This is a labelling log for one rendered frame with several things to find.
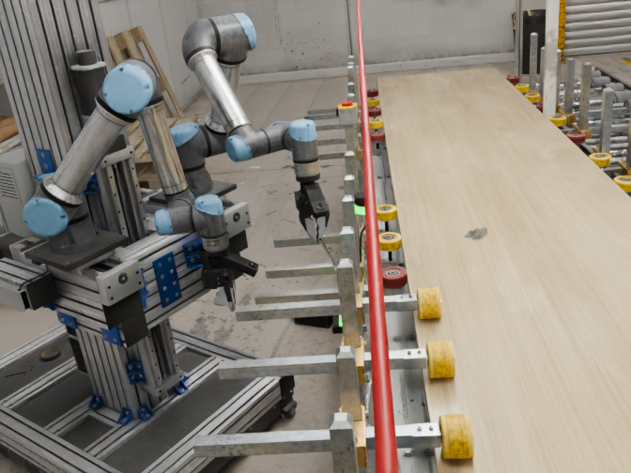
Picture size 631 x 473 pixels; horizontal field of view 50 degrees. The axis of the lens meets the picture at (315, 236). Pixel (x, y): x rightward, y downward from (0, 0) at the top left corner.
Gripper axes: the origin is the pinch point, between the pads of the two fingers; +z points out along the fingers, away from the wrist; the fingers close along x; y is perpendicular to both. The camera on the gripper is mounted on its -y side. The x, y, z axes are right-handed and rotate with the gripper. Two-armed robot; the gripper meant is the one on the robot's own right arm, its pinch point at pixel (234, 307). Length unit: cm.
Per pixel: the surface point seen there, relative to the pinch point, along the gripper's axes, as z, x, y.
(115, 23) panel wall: -41, -509, 195
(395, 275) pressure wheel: -7.9, 1.8, -48.7
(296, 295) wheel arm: -3.4, 1.5, -19.3
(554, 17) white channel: -53, -160, -134
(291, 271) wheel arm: 1.2, -23.4, -15.3
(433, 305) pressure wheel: -13, 29, -57
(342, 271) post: -34, 48, -36
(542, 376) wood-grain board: -8, 53, -77
